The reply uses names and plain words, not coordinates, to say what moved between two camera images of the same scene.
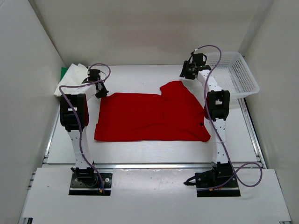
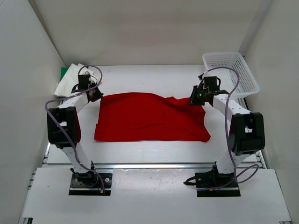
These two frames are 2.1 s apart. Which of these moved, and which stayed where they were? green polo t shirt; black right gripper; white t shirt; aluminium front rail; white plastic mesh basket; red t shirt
Moved: red t shirt; black right gripper
Stayed: green polo t shirt; white plastic mesh basket; aluminium front rail; white t shirt
